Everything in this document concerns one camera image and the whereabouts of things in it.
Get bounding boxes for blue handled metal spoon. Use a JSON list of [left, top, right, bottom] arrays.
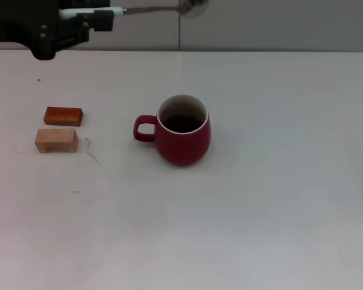
[[60, 0, 210, 19]]

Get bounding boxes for light wooden block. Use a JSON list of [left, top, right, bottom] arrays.
[[34, 128, 79, 154]]

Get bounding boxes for red ceramic mug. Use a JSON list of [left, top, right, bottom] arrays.
[[132, 94, 212, 167]]

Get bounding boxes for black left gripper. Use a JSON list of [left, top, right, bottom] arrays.
[[0, 0, 114, 61]]

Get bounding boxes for red-brown wooden block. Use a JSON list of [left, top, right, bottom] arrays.
[[43, 106, 85, 127]]

